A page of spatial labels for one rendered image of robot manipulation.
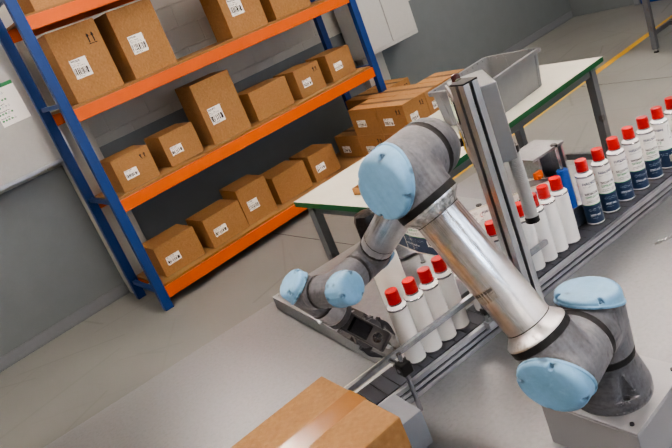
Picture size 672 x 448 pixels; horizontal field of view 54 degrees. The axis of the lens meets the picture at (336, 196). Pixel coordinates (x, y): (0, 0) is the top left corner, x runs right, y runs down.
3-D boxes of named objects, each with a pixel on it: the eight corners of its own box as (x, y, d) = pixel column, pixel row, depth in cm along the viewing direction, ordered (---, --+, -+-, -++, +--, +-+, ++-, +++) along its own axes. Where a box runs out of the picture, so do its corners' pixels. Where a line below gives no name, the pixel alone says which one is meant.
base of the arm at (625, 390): (583, 357, 134) (573, 317, 131) (662, 368, 124) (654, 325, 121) (557, 407, 124) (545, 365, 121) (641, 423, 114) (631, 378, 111)
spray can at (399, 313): (417, 349, 168) (391, 282, 161) (431, 355, 163) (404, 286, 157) (403, 361, 165) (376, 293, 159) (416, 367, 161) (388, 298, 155)
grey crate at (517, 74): (493, 90, 407) (483, 56, 401) (551, 82, 377) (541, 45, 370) (437, 129, 373) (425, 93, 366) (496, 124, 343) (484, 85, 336)
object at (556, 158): (554, 214, 208) (534, 140, 200) (589, 219, 197) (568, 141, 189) (525, 235, 202) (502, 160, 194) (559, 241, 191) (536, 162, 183)
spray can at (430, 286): (447, 328, 172) (423, 261, 165) (461, 333, 167) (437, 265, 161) (433, 339, 169) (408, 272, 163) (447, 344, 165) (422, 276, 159)
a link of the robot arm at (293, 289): (295, 296, 140) (272, 298, 146) (331, 319, 145) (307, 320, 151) (307, 263, 143) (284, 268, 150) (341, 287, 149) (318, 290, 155)
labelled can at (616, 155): (624, 194, 204) (609, 134, 198) (639, 195, 199) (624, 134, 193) (613, 201, 202) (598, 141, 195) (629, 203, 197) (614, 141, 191)
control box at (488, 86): (503, 139, 166) (482, 68, 160) (519, 158, 150) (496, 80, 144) (465, 152, 167) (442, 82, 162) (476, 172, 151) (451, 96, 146)
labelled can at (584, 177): (594, 216, 198) (578, 155, 191) (609, 218, 193) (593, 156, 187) (583, 224, 195) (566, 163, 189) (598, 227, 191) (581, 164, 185)
